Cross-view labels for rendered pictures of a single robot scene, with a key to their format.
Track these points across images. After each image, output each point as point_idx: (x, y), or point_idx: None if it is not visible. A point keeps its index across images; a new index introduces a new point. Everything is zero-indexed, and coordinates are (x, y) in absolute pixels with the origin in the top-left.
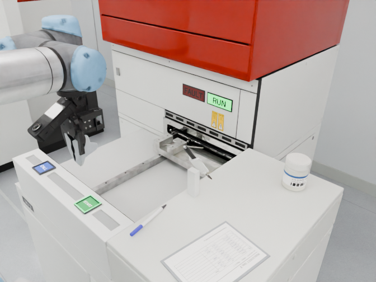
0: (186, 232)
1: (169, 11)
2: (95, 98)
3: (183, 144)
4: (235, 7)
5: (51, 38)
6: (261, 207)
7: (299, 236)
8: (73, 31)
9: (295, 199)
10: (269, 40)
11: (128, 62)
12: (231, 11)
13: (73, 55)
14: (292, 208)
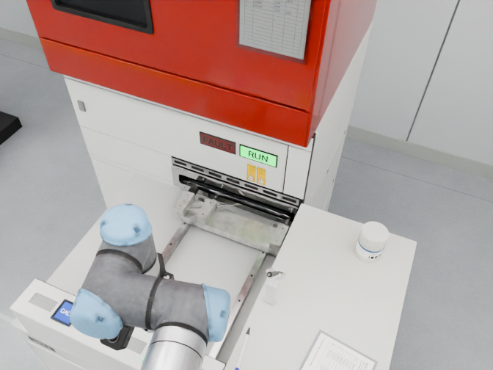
0: (286, 359)
1: (176, 55)
2: (163, 265)
3: (213, 205)
4: (287, 69)
5: (131, 260)
6: (347, 296)
7: (395, 326)
8: (147, 232)
9: (376, 274)
10: (323, 91)
11: (99, 97)
12: (279, 72)
13: (208, 319)
14: (377, 288)
